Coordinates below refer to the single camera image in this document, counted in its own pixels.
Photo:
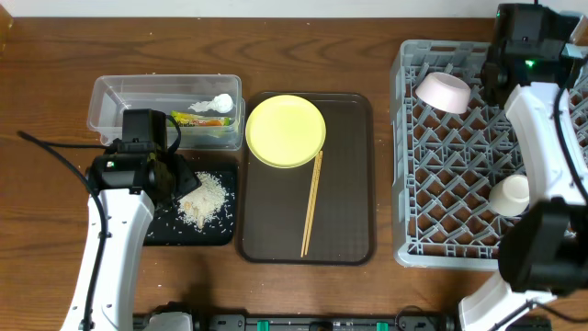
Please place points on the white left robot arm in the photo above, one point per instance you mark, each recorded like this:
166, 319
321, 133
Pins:
117, 226

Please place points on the pile of rice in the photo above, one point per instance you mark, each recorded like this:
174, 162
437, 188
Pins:
201, 205

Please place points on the dark brown serving tray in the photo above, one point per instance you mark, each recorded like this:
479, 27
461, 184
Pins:
273, 201

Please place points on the clear plastic waste bin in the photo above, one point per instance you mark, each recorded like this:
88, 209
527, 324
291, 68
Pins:
114, 94

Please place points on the pale green cup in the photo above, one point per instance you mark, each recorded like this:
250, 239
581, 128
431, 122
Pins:
510, 197

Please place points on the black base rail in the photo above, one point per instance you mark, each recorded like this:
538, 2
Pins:
410, 318

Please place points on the black waste tray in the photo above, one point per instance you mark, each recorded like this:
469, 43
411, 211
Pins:
167, 227

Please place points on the green snack wrapper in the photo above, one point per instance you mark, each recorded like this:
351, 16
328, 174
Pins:
195, 120

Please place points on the right wooden chopstick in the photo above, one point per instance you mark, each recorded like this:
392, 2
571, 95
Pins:
314, 202

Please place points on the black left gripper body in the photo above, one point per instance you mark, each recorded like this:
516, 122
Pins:
185, 179

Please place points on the yellow plate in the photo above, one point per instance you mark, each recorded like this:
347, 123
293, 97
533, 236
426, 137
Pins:
285, 131

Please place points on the white tissue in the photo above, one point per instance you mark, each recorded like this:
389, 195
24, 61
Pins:
222, 104

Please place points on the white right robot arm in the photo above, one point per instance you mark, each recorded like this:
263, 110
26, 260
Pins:
544, 256

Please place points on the pink bowl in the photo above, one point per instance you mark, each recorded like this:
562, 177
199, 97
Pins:
444, 92

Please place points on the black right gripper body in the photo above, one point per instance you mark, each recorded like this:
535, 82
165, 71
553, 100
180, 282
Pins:
485, 73

